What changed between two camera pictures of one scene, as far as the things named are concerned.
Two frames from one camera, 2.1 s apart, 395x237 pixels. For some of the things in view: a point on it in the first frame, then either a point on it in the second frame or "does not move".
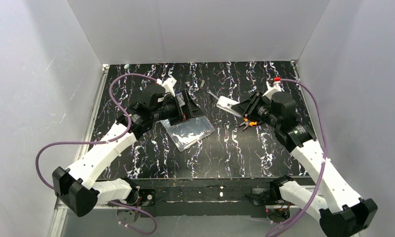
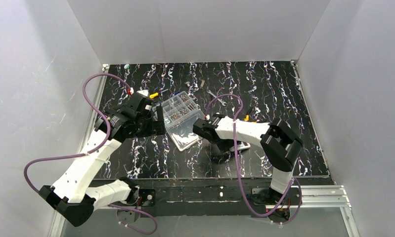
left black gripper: (181, 107) → (158, 120)
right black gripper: (252, 106) → (226, 145)
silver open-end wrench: (210, 92) does not move
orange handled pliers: (247, 123) does not move
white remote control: (226, 104) → (241, 145)
